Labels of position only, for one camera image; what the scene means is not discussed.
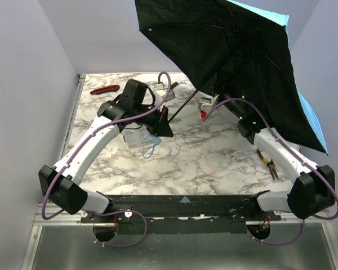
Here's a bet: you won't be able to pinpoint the blue folding umbrella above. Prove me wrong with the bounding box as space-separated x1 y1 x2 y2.
135 1 328 153

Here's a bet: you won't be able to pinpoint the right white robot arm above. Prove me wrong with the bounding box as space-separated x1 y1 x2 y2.
220 98 338 220

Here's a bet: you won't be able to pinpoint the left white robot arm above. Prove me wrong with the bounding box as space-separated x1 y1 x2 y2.
38 79 173 214

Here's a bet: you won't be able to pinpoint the clear plastic screw box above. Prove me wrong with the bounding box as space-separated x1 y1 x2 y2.
123 130 150 149

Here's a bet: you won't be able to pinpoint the small black stick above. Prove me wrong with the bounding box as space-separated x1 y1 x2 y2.
171 82 179 89

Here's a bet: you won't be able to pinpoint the red black utility knife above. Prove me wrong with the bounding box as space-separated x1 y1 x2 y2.
90 84 120 95

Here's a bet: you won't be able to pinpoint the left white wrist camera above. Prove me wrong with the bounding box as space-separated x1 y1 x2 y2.
154 89 176 105

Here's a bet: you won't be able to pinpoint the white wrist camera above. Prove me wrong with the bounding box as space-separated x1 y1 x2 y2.
154 89 176 105
198 95 220 119

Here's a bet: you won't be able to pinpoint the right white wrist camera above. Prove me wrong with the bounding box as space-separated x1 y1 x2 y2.
198 95 220 119

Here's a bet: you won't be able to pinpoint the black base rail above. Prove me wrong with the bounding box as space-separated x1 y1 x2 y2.
81 195 281 235

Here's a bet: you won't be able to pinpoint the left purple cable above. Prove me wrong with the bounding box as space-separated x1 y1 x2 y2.
41 71 171 249

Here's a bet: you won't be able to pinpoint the yellow handled pliers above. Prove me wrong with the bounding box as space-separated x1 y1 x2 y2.
256 148 279 180

